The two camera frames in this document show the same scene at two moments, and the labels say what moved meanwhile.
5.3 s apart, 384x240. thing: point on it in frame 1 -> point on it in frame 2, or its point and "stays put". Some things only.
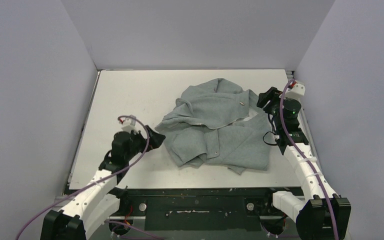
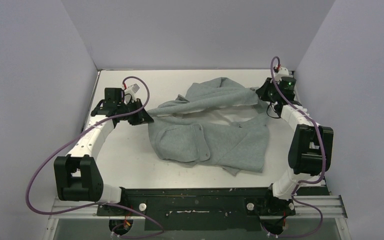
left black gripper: (155, 139) -> (142, 117)
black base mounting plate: (200, 209) stays put
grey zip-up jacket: (216, 121) stays put
